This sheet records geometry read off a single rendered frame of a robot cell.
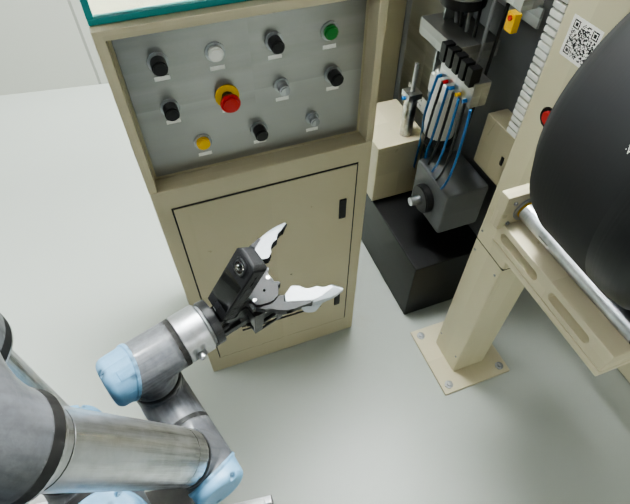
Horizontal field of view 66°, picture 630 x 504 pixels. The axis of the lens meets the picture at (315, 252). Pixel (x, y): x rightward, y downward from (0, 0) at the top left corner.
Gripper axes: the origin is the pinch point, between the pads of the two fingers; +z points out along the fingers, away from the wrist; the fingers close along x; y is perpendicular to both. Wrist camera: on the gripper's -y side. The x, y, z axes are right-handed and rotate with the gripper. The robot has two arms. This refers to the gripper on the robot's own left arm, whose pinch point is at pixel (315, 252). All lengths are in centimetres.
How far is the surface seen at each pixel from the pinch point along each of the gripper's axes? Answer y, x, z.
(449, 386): 102, 25, 52
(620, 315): 10, 37, 42
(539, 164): -10.2, 12.0, 35.1
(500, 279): 47, 14, 59
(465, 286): 64, 7, 61
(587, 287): 12, 30, 43
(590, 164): -17.8, 18.6, 32.4
